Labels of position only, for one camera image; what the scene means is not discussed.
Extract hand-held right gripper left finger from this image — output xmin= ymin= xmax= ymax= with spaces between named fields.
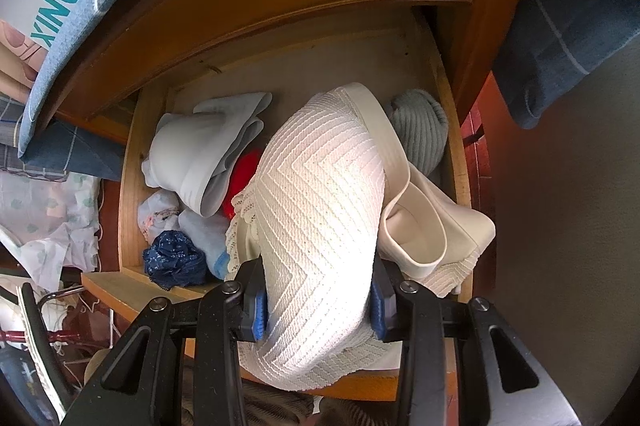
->
xmin=65 ymin=258 xmax=271 ymax=426

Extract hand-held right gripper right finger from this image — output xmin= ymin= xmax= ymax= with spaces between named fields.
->
xmin=369 ymin=258 xmax=576 ymax=426

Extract white chevron knit underwear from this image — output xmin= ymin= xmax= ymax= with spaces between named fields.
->
xmin=225 ymin=82 xmax=497 ymax=393

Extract red cloth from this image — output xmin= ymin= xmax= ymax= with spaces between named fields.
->
xmin=222 ymin=151 xmax=264 ymax=219

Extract light grey underwear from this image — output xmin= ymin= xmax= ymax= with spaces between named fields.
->
xmin=141 ymin=92 xmax=273 ymax=217

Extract grey ribbed knit sock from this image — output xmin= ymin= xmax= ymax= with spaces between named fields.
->
xmin=385 ymin=89 xmax=449 ymax=177

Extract wooden drawer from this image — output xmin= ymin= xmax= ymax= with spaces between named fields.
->
xmin=81 ymin=3 xmax=481 ymax=402

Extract light blue sock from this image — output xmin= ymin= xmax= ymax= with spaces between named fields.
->
xmin=177 ymin=208 xmax=233 ymax=279

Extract navy patterned cloth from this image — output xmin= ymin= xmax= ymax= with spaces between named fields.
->
xmin=143 ymin=231 xmax=208 ymax=291

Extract white floral patterned socks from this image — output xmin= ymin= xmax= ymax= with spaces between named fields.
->
xmin=137 ymin=191 xmax=181 ymax=251

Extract white black-edged board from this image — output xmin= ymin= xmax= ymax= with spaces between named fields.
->
xmin=15 ymin=283 xmax=68 ymax=426

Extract white floral bedding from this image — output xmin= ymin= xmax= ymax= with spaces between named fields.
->
xmin=0 ymin=171 xmax=103 ymax=291

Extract grey plaid blanket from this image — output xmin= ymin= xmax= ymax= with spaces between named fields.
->
xmin=0 ymin=93 xmax=68 ymax=179

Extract white cable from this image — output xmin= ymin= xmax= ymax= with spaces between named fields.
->
xmin=75 ymin=293 xmax=117 ymax=387

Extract metal chair frame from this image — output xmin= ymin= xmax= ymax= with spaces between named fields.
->
xmin=37 ymin=285 xmax=86 ymax=307

